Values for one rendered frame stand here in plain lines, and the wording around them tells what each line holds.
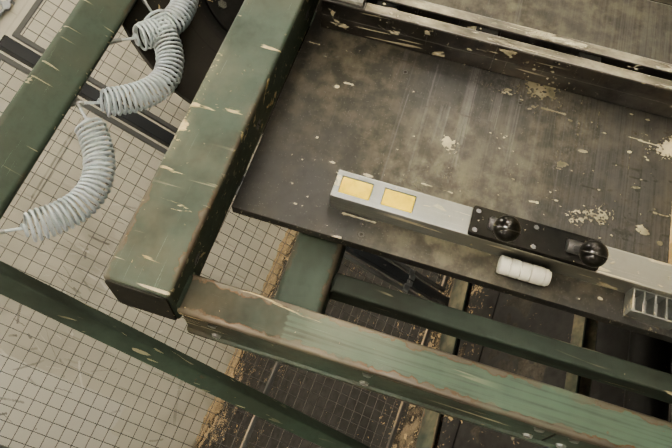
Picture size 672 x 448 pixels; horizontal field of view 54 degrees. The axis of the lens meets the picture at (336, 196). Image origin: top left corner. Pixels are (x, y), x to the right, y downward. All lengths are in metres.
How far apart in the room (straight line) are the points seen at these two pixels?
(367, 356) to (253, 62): 0.50
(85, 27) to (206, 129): 0.61
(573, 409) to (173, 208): 0.62
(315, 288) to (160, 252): 0.26
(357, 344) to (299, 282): 0.17
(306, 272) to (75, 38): 0.78
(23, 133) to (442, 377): 0.94
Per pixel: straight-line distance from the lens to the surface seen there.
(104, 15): 1.60
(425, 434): 2.12
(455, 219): 1.04
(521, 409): 0.96
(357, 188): 1.04
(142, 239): 0.96
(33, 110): 1.47
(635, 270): 1.10
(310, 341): 0.94
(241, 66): 1.10
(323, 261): 1.07
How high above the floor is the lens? 2.09
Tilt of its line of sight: 22 degrees down
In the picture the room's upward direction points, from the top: 58 degrees counter-clockwise
